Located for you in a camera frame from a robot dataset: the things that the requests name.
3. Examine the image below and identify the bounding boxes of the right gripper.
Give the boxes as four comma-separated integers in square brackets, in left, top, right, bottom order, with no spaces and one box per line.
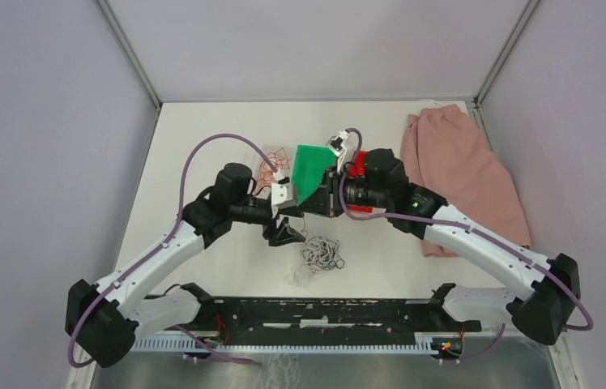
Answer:
[298,165,390,218]

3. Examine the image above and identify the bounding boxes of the cable bundle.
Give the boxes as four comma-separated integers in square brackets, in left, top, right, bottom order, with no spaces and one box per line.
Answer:
[289,233,346,283]

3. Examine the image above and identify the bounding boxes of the orange cable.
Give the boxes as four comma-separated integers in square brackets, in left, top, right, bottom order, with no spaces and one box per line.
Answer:
[255,146,293,189]

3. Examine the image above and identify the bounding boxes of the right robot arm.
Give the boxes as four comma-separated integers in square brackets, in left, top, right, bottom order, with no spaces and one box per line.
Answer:
[300,148,587,345]

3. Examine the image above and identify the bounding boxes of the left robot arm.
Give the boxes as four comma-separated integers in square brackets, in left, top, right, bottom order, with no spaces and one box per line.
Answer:
[65,163,305,368]

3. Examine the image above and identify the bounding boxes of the green plastic bin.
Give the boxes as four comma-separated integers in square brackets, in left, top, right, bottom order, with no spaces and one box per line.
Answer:
[291,144,336,205]

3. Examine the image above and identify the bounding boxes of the red plastic bin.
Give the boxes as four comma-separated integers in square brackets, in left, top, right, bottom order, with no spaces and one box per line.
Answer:
[348,151,367,178]

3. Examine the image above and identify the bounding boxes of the clear plastic bin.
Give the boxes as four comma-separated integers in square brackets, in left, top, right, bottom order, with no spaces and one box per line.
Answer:
[252,143,297,198]

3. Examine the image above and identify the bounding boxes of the pink cloth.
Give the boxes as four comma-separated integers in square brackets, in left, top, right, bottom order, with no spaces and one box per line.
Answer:
[399,105,531,249]

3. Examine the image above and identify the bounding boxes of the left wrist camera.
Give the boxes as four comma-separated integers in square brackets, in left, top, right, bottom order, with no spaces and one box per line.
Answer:
[270,169,297,216]

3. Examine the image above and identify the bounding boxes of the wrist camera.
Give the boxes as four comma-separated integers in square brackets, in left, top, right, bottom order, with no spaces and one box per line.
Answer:
[326,128,363,174]
[270,169,297,216]

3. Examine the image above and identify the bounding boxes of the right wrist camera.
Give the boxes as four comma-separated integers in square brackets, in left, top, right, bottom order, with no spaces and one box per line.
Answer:
[326,128,363,174]

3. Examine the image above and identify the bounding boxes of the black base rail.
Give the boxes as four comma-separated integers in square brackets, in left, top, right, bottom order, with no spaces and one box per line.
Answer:
[185,297,482,346]

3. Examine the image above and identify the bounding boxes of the white toothed cable duct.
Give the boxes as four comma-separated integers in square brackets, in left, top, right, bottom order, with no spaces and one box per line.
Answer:
[130,333,438,356]

